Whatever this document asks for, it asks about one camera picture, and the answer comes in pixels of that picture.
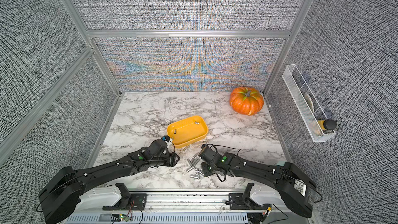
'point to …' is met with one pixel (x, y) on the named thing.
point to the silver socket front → (194, 176)
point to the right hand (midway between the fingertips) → (203, 164)
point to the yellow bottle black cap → (329, 124)
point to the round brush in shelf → (309, 101)
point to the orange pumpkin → (246, 100)
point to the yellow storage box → (185, 131)
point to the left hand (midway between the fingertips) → (178, 158)
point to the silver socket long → (196, 154)
